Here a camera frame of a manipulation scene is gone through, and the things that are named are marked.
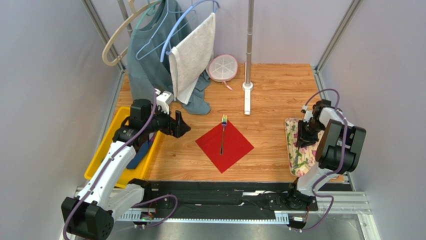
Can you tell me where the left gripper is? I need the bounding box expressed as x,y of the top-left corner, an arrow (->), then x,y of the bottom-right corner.
143,103 -> 191,138

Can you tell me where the red paper napkin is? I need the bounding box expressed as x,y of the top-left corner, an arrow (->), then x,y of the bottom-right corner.
195,121 -> 254,173

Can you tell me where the gold spoon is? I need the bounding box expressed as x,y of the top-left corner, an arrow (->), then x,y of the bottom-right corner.
293,147 -> 300,168

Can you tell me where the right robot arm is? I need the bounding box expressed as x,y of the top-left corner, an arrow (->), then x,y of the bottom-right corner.
284,99 -> 367,210

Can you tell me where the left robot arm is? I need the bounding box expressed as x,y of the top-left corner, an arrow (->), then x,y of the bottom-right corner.
61,99 -> 191,240

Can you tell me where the floral tray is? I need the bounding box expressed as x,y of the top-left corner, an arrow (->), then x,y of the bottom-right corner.
284,118 -> 320,177

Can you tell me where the navy blue cloth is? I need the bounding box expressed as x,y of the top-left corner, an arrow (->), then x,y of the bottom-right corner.
126,133 -> 157,170

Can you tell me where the yellow plastic bin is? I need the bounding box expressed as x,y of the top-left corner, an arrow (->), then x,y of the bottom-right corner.
84,106 -> 165,188

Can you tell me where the white towel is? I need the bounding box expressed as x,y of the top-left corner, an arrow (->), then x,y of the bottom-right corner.
168,13 -> 216,104

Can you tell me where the pink white mesh bag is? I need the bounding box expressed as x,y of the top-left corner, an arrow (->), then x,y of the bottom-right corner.
206,54 -> 238,91

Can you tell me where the metal rack pole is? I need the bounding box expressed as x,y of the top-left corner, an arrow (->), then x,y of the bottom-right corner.
117,0 -> 133,37
242,0 -> 255,115

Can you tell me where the teal sweatshirt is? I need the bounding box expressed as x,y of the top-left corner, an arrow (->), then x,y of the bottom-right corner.
127,0 -> 211,115

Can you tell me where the blue hanger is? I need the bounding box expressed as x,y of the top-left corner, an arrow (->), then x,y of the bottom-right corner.
135,0 -> 220,63

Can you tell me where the left metal rack pole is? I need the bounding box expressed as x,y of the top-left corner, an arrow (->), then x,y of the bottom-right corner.
117,0 -> 133,37

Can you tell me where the green hanger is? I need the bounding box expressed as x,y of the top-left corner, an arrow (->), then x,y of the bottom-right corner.
135,0 -> 165,29

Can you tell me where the beige hanger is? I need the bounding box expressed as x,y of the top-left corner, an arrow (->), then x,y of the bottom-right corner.
101,0 -> 148,67

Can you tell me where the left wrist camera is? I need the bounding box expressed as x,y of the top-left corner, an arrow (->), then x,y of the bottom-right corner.
155,88 -> 174,114

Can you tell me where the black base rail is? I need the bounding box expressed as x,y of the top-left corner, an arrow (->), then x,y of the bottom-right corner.
133,180 -> 354,222

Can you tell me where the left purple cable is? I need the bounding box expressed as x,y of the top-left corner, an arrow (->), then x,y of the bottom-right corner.
62,89 -> 179,240

